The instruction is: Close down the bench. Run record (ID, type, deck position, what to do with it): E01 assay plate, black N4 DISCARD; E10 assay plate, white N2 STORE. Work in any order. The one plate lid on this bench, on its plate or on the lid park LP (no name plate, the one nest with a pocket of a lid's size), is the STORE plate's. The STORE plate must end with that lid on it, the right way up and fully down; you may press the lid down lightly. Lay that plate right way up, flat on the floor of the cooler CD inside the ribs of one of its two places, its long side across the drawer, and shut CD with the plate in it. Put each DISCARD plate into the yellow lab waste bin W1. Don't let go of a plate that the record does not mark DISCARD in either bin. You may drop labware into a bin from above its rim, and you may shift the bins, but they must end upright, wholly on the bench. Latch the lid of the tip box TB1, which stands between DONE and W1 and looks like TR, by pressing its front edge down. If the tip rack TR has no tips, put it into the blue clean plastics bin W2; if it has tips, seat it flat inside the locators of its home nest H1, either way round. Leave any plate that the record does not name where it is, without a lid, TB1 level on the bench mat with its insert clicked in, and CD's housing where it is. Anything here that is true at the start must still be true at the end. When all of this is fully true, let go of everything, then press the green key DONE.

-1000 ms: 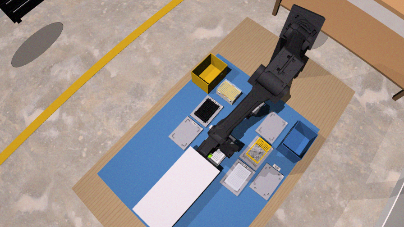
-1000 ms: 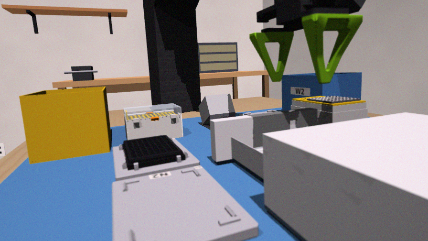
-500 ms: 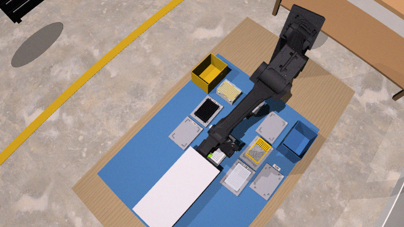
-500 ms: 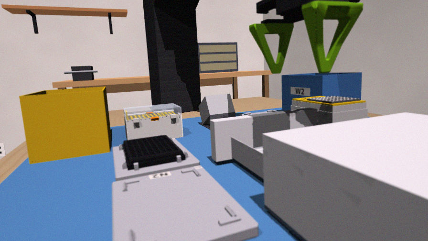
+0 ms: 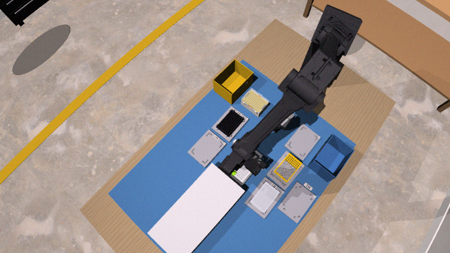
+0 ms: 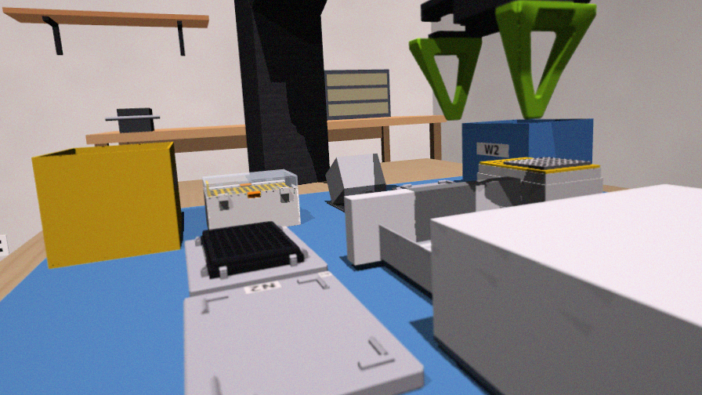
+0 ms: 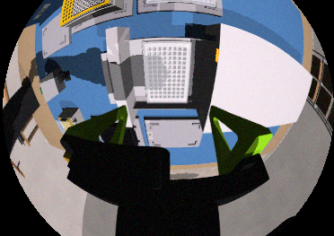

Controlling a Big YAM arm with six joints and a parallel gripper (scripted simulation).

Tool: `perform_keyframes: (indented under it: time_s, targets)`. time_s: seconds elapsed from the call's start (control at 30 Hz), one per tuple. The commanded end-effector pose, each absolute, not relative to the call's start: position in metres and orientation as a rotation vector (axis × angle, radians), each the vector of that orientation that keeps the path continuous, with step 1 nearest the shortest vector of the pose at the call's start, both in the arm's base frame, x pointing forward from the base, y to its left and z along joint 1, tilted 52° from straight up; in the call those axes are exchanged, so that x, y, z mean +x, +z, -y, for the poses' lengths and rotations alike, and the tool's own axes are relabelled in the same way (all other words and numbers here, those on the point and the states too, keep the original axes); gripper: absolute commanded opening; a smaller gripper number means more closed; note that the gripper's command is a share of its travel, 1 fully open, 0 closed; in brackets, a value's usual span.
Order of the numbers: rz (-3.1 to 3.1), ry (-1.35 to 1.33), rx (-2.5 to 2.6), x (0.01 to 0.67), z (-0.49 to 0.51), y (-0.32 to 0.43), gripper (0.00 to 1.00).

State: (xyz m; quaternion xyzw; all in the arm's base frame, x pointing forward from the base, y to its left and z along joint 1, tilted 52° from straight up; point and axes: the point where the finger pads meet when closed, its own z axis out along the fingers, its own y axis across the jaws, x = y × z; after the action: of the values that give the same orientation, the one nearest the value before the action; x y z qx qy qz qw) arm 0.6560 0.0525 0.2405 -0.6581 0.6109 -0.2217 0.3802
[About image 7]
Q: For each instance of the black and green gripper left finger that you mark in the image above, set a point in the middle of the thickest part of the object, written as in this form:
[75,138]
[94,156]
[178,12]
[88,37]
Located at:
[92,128]

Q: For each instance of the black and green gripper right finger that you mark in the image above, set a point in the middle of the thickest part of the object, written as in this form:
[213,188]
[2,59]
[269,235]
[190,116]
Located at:
[252,138]

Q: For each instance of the blue bin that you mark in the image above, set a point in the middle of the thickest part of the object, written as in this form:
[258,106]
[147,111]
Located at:
[44,11]

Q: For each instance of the blue bench mat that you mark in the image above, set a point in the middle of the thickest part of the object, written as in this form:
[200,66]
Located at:
[277,21]

